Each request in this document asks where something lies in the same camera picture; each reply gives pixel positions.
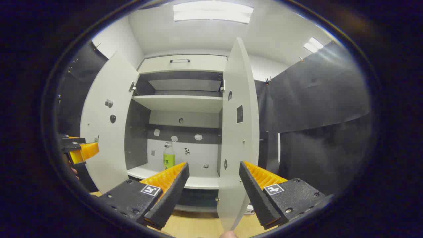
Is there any white cabinet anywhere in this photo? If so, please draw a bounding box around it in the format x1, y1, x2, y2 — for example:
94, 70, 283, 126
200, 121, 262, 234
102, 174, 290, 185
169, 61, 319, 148
124, 54, 228, 212

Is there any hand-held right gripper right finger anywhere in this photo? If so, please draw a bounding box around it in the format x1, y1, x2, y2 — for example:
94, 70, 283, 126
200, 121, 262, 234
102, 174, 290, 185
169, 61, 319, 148
239, 161, 332, 230

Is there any white cabinet drawer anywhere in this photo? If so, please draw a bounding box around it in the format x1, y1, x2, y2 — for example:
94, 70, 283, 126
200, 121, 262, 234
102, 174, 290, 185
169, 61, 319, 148
138, 55, 228, 74

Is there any white cabinet door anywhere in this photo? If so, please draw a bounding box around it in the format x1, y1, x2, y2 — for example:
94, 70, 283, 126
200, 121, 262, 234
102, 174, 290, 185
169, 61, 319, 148
80, 51, 140, 194
216, 37, 260, 231

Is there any large ceiling light panel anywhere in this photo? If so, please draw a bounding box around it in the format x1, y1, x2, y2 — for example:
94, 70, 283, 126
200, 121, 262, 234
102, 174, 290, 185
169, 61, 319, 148
173, 2, 254, 24

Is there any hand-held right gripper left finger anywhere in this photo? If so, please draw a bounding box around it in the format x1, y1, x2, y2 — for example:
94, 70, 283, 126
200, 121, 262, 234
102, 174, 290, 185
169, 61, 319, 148
98, 162, 190, 231

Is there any small ceiling light panel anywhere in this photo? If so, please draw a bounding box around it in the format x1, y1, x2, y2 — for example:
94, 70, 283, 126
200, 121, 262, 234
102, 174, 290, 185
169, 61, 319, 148
303, 37, 324, 53

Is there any clear bottle with green label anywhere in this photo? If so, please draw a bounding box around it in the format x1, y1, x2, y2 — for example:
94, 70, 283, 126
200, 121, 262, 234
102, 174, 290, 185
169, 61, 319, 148
163, 141, 176, 170

